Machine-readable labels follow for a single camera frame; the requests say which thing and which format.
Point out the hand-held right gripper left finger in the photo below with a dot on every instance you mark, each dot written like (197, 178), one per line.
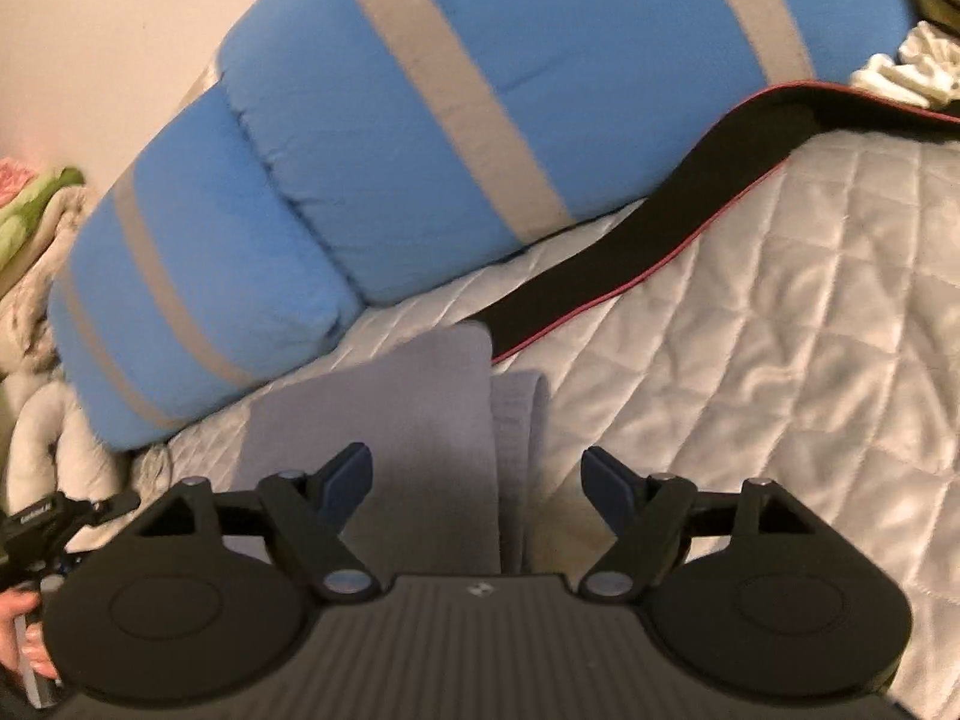
(346, 484)

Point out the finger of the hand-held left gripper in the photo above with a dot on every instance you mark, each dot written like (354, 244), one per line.
(109, 506)

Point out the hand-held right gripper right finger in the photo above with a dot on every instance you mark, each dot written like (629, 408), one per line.
(609, 487)

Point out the grey fleece garment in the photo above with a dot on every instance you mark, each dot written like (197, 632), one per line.
(390, 420)

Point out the person's left hand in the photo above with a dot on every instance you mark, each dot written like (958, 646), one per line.
(19, 630)

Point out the white fringed blanket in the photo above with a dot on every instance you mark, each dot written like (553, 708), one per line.
(45, 420)

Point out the white quilted bedspread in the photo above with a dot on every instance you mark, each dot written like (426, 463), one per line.
(750, 315)

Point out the blue grey striped pillow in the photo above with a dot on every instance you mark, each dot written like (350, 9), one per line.
(225, 240)
(637, 52)

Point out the green patterned blanket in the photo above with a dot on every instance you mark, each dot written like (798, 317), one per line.
(30, 210)

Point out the white cloth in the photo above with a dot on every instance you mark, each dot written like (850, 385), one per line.
(915, 67)

